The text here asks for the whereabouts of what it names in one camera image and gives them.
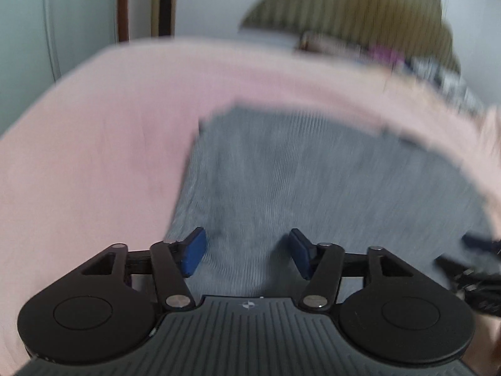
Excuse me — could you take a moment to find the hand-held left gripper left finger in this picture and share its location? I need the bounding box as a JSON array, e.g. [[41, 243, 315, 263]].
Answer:
[[80, 226, 208, 312]]

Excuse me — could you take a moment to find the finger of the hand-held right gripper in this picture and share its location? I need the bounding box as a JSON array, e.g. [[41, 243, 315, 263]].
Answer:
[[461, 233, 501, 253], [435, 256, 501, 285]]

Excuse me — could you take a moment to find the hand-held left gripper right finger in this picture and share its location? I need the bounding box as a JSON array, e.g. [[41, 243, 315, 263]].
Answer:
[[289, 228, 422, 312]]

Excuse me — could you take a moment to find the grey sweater with navy sleeves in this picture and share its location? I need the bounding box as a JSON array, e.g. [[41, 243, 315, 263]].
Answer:
[[163, 103, 497, 303]]

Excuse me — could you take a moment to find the pile of pale clothes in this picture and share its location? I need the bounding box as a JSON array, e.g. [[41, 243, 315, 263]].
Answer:
[[405, 56, 487, 117]]

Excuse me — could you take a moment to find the pink bed blanket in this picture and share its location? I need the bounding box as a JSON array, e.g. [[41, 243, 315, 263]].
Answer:
[[0, 37, 501, 376]]

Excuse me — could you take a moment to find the brown pillow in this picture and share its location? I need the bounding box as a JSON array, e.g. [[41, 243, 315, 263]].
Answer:
[[297, 30, 369, 54]]

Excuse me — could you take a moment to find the purple cloth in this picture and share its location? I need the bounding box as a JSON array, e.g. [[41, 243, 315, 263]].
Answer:
[[367, 44, 405, 65]]

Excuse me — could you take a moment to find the olive padded headboard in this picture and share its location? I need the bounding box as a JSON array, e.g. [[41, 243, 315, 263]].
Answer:
[[238, 0, 461, 73]]

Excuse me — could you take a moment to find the gold tower fan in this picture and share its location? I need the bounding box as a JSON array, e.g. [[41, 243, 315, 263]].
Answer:
[[150, 0, 179, 38]]

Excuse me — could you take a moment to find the frosted glass door with flowers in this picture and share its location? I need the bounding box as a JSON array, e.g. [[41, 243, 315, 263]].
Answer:
[[39, 0, 119, 84]]

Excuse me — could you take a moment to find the brown wooden frame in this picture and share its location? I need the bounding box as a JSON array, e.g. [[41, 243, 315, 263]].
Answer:
[[116, 0, 131, 44]]

